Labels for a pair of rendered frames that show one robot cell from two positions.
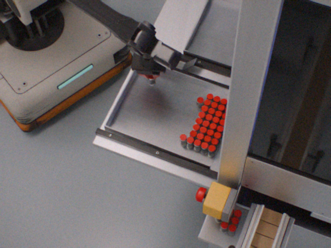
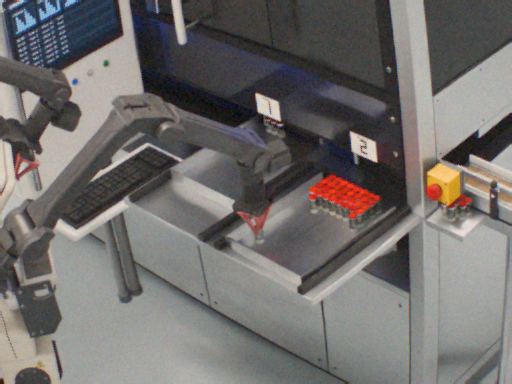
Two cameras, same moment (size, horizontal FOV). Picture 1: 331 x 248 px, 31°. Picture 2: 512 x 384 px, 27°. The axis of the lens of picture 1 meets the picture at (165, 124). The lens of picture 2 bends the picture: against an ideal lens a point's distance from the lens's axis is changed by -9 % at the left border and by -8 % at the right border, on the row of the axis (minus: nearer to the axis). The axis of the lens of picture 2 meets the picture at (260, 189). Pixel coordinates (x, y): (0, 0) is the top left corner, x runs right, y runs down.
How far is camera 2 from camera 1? 2.13 m
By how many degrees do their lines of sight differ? 49
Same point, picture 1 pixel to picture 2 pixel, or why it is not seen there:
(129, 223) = not seen: outside the picture
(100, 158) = not seen: outside the picture
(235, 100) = (413, 17)
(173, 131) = (333, 235)
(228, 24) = (219, 173)
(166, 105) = (296, 235)
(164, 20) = (178, 219)
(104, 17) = (232, 132)
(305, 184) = (466, 86)
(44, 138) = not seen: outside the picture
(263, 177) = (447, 118)
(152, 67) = (265, 194)
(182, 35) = (208, 209)
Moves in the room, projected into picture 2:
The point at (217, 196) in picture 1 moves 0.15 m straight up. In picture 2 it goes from (444, 171) to (441, 119)
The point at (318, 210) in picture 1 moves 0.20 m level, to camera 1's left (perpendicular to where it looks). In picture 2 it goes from (480, 119) to (468, 160)
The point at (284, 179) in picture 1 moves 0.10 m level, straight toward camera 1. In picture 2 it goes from (456, 97) to (485, 110)
